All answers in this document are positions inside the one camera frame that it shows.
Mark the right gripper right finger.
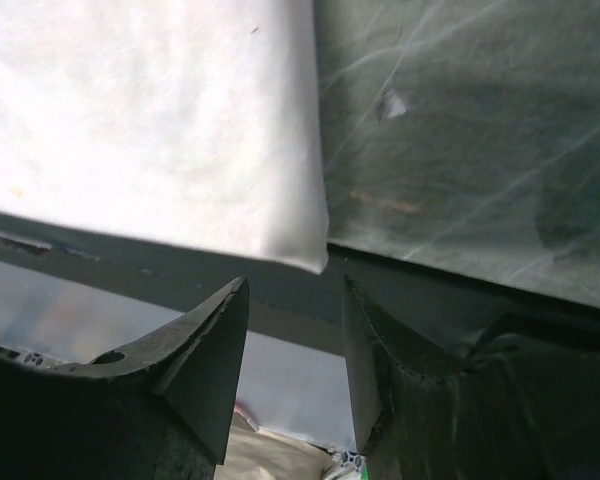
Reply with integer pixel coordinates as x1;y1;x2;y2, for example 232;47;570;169
342;279;600;479

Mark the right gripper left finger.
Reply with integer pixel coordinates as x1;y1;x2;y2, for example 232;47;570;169
0;278;249;479

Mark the cream white t shirt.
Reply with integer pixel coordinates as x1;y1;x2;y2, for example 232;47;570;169
0;1;329;273

